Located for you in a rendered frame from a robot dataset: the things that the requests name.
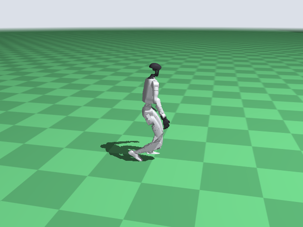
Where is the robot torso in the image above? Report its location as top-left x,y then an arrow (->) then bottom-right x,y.
142,78 -> 158,119

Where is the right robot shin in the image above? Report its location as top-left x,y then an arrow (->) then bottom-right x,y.
135,141 -> 161,154

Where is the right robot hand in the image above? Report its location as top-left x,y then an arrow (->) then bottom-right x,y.
160,116 -> 170,129

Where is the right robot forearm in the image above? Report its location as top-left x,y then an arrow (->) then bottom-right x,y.
156,98 -> 166,119

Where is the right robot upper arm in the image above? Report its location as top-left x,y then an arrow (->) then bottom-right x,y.
151,81 -> 159,104

